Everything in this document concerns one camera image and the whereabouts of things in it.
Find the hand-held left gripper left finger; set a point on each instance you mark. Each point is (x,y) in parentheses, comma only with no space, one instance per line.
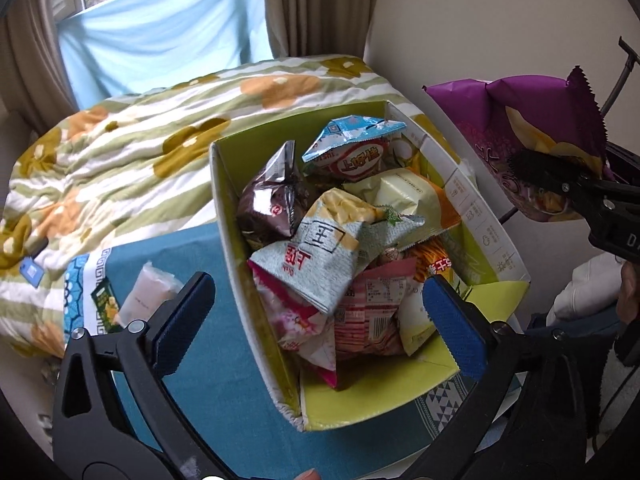
(185,320)

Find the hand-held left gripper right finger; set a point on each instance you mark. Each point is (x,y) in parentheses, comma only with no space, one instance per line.
(452,325)

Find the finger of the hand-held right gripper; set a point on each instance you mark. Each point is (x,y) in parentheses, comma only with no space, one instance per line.
(545,172)

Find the pale yellow snack packet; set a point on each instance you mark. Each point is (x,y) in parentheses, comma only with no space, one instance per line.
(415,320)

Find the purple chip packet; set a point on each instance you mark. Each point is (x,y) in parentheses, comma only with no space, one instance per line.
(480,120)

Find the pink floral snack packet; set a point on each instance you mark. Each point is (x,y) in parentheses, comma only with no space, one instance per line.
(290,320)

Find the green lined cardboard box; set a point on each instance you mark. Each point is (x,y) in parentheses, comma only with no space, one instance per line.
(360,405)

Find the grey green snack packet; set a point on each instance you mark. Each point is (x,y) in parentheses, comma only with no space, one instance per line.
(310,270)

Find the pale yellow orange packet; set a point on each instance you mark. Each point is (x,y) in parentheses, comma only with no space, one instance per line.
(405,195)

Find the dark brown silver packet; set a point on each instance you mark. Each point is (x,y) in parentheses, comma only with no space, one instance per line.
(270,200)

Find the blue white snack packet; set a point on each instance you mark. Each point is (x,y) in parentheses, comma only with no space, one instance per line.
(350,155)

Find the person's right hand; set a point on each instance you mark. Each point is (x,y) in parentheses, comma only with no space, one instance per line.
(631,290)

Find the person's left hand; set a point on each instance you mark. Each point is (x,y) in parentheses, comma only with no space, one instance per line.
(307,475)

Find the white soft pack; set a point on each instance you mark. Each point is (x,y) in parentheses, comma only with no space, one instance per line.
(145,295)

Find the teal patterned mat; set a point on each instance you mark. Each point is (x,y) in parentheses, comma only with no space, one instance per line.
(165,245)

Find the small green snack packet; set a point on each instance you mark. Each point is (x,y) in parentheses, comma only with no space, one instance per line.
(106,305)

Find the small blue tag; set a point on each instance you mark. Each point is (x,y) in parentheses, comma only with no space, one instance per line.
(31,272)

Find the floral green orange blanket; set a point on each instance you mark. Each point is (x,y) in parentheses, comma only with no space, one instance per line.
(150,125)

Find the beige curtain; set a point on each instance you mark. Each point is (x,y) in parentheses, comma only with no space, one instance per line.
(30,60)
(320,10)

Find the light blue window cloth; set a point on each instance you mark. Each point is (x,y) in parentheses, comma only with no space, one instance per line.
(160,35)

